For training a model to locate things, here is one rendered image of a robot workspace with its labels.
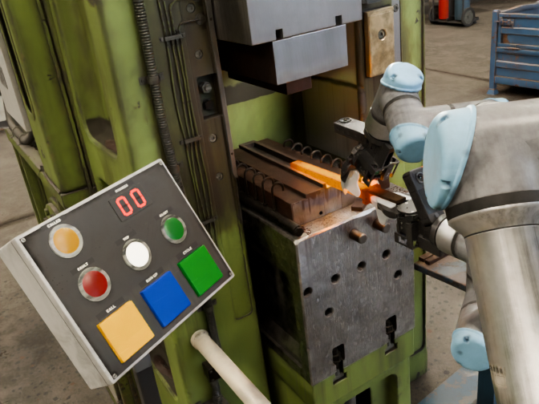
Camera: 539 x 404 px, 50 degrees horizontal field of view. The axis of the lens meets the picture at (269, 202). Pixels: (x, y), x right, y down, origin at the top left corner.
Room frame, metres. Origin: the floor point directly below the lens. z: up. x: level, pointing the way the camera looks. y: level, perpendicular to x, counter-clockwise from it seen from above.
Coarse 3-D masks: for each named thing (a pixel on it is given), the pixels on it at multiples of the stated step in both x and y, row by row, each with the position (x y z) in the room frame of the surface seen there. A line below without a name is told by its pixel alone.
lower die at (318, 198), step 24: (240, 144) 1.67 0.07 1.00; (264, 144) 1.64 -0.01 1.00; (240, 168) 1.52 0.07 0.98; (264, 168) 1.48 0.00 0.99; (288, 168) 1.43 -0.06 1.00; (336, 168) 1.41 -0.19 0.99; (288, 192) 1.32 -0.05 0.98; (312, 192) 1.29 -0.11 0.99; (336, 192) 1.32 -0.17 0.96; (288, 216) 1.27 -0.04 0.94; (312, 216) 1.28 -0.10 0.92
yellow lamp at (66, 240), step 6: (60, 228) 0.86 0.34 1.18; (66, 228) 0.87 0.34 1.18; (60, 234) 0.85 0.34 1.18; (66, 234) 0.86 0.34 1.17; (72, 234) 0.87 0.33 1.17; (54, 240) 0.84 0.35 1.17; (60, 240) 0.85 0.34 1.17; (66, 240) 0.85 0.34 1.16; (72, 240) 0.86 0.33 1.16; (78, 240) 0.86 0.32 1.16; (60, 246) 0.84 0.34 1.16; (66, 246) 0.84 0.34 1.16; (72, 246) 0.85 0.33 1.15; (78, 246) 0.86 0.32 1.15; (66, 252) 0.84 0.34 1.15
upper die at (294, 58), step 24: (336, 24) 1.36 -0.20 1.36; (240, 48) 1.38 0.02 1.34; (264, 48) 1.29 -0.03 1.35; (288, 48) 1.27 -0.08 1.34; (312, 48) 1.30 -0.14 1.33; (336, 48) 1.34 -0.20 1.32; (240, 72) 1.40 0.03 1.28; (264, 72) 1.30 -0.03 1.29; (288, 72) 1.27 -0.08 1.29; (312, 72) 1.30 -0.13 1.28
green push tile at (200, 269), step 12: (192, 252) 0.97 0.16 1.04; (204, 252) 0.99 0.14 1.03; (180, 264) 0.94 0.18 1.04; (192, 264) 0.96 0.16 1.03; (204, 264) 0.97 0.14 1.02; (216, 264) 0.99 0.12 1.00; (192, 276) 0.94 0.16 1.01; (204, 276) 0.95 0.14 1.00; (216, 276) 0.97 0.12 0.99; (192, 288) 0.93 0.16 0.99; (204, 288) 0.93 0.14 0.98
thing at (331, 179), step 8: (296, 168) 1.42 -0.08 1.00; (304, 168) 1.39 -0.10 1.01; (312, 168) 1.38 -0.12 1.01; (320, 168) 1.37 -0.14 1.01; (312, 176) 1.36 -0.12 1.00; (320, 176) 1.33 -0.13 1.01; (328, 176) 1.31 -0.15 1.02; (336, 176) 1.30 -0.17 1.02; (328, 184) 1.30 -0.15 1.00; (336, 184) 1.27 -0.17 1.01; (360, 184) 1.22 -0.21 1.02; (376, 184) 1.19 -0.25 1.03; (368, 192) 1.17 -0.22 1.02; (376, 192) 1.15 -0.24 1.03; (384, 192) 1.15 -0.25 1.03; (392, 192) 1.14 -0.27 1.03; (368, 200) 1.17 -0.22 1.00; (392, 200) 1.10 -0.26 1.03; (400, 200) 1.10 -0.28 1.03
